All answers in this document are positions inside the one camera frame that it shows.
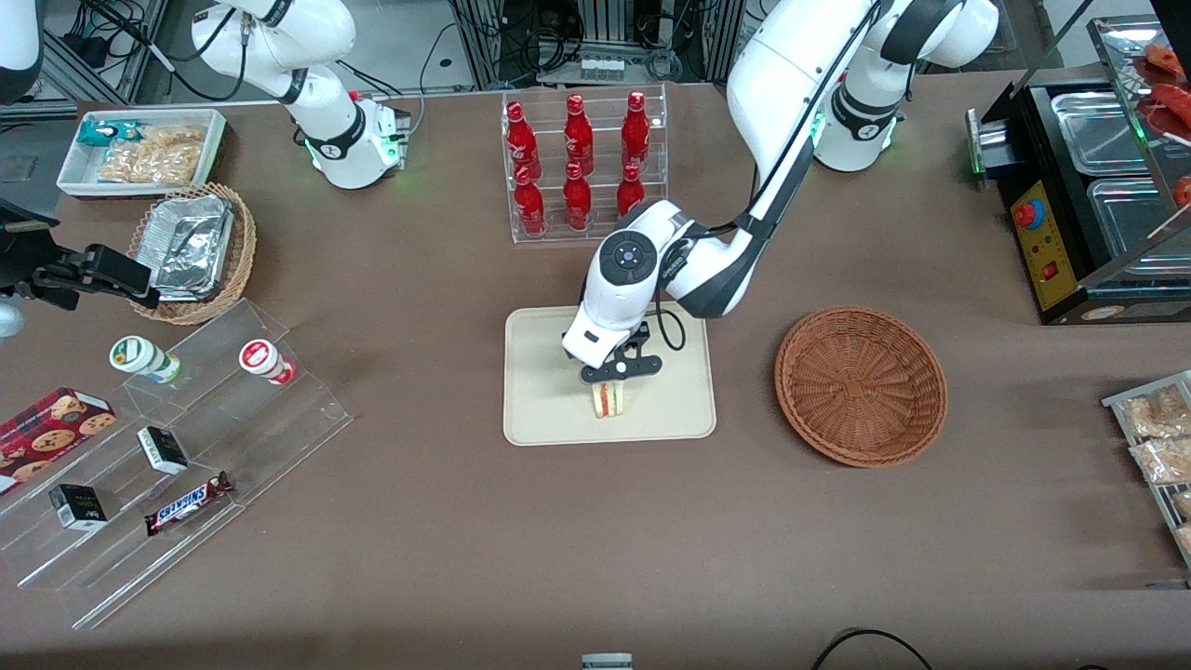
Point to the clear bag of snacks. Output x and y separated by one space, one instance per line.
172 138
149 166

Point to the teal snack packet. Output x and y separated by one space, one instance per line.
107 132

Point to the snickers chocolate bar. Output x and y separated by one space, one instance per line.
186 504

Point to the red cola bottle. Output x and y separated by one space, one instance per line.
577 200
521 144
578 140
630 194
528 205
635 135

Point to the small black box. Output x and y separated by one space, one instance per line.
163 449
77 507

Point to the aluminium foil container stack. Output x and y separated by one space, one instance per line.
191 242

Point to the triangle sandwich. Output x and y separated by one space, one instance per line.
609 400

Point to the clear acrylic step shelf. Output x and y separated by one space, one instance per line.
279 419

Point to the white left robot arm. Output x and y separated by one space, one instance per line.
800 65

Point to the light wicker basket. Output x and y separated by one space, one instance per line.
237 251

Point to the red cookie box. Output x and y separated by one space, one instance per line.
56 423

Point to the clear acrylic bottle rack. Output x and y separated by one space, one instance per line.
558 237

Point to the beige plastic tray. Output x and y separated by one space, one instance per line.
549 391

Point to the steel warmer pan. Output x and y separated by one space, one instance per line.
1098 130
1130 219

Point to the red sausage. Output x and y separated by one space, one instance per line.
1165 58
1184 191
1174 110

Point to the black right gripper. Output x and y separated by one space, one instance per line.
25 263

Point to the red label yogurt cup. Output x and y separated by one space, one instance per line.
263 359

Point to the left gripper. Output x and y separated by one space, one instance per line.
567 351

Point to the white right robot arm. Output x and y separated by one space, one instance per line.
344 140

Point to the grey metal bracket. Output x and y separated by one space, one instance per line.
607 662

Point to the black food warmer yellow panel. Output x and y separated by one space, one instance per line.
1047 251

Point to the grey snack display rack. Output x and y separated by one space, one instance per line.
1117 402

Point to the round brown wicker basket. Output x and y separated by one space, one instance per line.
861 386

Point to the white power strip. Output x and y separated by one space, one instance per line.
582 68

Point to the clear bag of crackers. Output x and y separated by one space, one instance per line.
1165 461
1154 414
1184 504
1185 540

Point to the aluminium frame rack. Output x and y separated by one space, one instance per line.
484 37

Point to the green label yogurt cup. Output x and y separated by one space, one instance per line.
140 356

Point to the white plastic snack bin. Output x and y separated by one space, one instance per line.
74 172

